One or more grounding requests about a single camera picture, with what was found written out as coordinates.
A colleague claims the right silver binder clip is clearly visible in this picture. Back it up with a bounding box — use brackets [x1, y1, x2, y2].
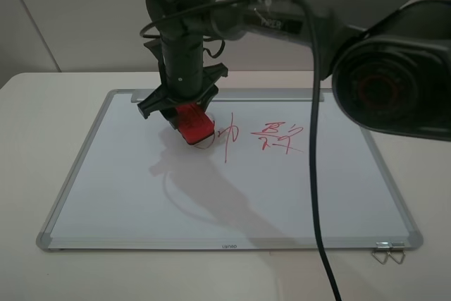
[387, 242, 406, 265]

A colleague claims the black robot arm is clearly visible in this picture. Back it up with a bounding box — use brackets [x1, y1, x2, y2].
[138, 0, 450, 141]

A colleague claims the white aluminium-framed whiteboard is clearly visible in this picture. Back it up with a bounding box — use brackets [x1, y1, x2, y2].
[37, 89, 423, 251]

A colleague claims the silver binder clip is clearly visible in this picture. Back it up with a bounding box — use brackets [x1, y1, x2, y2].
[387, 242, 406, 265]
[371, 242, 391, 265]

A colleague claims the thick black cable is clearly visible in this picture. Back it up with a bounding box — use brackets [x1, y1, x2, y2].
[138, 0, 344, 301]

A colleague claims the red AUCS whiteboard eraser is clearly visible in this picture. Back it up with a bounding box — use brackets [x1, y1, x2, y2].
[176, 103, 214, 145]

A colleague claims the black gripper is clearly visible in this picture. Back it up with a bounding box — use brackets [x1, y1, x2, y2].
[137, 35, 228, 130]

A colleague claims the left silver binder clip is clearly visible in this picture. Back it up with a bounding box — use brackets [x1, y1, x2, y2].
[371, 242, 391, 265]

